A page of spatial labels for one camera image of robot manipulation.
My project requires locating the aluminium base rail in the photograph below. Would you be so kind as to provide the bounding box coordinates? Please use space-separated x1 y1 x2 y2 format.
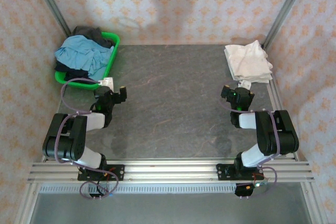
27 157 315 183

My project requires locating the grey slotted cable duct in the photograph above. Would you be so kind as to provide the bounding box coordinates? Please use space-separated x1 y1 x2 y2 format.
39 184 263 195

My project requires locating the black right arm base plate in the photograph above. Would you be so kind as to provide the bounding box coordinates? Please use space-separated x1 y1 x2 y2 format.
216 163 265 182

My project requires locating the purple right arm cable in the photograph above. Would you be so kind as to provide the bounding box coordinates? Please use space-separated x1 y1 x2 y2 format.
219 98 279 198

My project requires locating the black controller box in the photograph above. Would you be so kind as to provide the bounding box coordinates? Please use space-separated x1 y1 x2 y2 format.
235 182 259 198

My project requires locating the dark grey t-shirt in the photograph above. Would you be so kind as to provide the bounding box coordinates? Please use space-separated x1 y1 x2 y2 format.
72 26 112 49

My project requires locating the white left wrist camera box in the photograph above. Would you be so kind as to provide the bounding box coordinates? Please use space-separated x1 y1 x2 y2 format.
99 77 115 90

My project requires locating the white t-shirt with robot print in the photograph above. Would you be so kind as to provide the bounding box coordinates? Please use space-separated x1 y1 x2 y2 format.
224 39 274 80

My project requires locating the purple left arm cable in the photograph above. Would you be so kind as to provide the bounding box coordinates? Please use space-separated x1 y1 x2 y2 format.
60 78 119 200

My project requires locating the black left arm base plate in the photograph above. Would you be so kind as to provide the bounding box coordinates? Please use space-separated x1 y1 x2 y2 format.
77 164 125 182

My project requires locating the green plastic laundry basket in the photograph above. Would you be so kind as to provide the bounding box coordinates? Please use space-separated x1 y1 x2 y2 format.
54 31 121 90

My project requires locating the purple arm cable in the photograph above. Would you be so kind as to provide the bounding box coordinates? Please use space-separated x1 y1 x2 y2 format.
60 78 119 200
219 98 279 198

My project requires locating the aluminium table side rail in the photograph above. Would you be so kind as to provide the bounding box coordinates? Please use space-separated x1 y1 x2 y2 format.
43 87 65 156
259 42 300 162

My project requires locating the navy blue t-shirt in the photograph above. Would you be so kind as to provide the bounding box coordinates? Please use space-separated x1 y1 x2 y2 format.
55 62 97 84

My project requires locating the aluminium frame post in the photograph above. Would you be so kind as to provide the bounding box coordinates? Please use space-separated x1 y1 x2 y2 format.
28 0 73 38
262 0 313 49

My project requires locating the light blue t-shirt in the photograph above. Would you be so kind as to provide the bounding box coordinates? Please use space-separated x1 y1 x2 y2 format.
54 36 116 78

